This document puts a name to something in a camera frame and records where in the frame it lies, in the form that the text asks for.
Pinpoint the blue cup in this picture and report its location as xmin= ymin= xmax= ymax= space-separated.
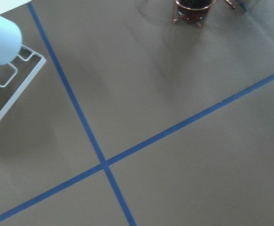
xmin=0 ymin=16 xmax=23 ymax=65

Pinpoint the tea bottle left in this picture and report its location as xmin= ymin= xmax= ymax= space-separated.
xmin=175 ymin=0 xmax=212 ymax=21

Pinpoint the white wire cup rack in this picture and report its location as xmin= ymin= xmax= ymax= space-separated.
xmin=0 ymin=45 xmax=46 ymax=121

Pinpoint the copper wire bottle rack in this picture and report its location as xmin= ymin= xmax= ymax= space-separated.
xmin=172 ymin=0 xmax=248 ymax=28

